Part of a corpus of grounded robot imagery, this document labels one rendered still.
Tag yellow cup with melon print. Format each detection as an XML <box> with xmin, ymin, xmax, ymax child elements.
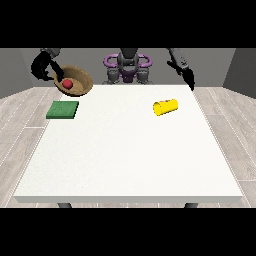
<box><xmin>152</xmin><ymin>98</ymin><xmax>179</xmax><ymax>117</ymax></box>

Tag small red ball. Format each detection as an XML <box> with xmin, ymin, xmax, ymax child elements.
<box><xmin>62</xmin><ymin>78</ymin><xmax>74</xmax><ymax>89</ymax></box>

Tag green square pad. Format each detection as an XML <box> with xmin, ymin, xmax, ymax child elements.
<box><xmin>45</xmin><ymin>100</ymin><xmax>80</xmax><ymax>120</ymax></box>

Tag grey robot trunk purple rings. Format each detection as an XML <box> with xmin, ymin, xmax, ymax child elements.
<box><xmin>102</xmin><ymin>48</ymin><xmax>154</xmax><ymax>86</ymax></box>

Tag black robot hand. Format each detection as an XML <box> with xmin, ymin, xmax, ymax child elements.
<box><xmin>166</xmin><ymin>60</ymin><xmax>196</xmax><ymax>92</ymax></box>
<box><xmin>30</xmin><ymin>50</ymin><xmax>65</xmax><ymax>82</ymax></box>

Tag brown wooden bowl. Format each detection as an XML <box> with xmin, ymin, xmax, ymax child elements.
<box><xmin>53</xmin><ymin>65</ymin><xmax>94</xmax><ymax>98</ymax></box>

